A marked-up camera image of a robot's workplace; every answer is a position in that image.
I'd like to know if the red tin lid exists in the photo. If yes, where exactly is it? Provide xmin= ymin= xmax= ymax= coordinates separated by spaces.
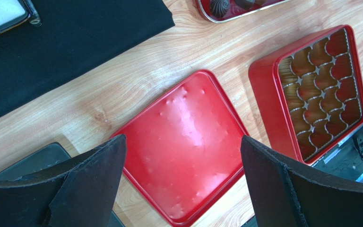
xmin=114 ymin=69 xmax=248 ymax=227

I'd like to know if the red chocolate box with tray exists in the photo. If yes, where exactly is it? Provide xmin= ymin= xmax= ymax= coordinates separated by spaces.
xmin=248 ymin=25 xmax=363 ymax=166

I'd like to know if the red chocolate serving tray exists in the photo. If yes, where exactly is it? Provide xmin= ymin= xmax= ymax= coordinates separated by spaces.
xmin=195 ymin=0 xmax=288 ymax=24

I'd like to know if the turquoise glazed dark plate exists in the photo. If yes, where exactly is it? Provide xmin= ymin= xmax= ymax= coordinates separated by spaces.
xmin=0 ymin=142 xmax=126 ymax=227

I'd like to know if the black cloth placemat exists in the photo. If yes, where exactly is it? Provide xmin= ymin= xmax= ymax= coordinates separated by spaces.
xmin=0 ymin=0 xmax=174 ymax=117

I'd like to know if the floral square plate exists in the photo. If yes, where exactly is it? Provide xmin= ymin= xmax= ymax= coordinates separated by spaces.
xmin=0 ymin=0 xmax=42 ymax=34

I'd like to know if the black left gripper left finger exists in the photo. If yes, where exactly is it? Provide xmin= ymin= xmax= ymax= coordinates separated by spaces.
xmin=0 ymin=134 xmax=128 ymax=227

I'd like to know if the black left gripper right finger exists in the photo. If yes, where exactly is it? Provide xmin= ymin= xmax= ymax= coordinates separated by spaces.
xmin=241 ymin=136 xmax=363 ymax=227

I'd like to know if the dark swirl chocolate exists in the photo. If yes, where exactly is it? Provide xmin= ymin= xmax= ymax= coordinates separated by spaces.
xmin=209 ymin=0 xmax=230 ymax=18

